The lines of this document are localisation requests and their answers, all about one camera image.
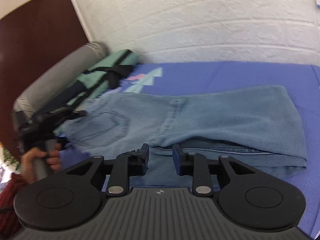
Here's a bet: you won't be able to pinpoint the light blue denim jeans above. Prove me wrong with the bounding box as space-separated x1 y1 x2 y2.
60 85 307 186

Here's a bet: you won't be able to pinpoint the purple patterned bed sheet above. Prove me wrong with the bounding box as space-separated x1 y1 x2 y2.
60 62 320 239

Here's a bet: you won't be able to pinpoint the green pillow with black ribbon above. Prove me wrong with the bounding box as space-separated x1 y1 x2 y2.
53 49 139 118

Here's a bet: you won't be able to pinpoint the grey bolster pillow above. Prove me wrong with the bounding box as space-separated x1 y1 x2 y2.
13 42 110 116

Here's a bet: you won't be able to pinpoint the person's left hand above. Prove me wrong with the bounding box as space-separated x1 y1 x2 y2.
21 143 62 184

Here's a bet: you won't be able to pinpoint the dark brown wooden headboard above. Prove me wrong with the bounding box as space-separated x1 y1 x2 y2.
0 0 88 159

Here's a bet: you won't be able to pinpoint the dark red sleeve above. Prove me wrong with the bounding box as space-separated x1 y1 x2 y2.
1 173 27 239

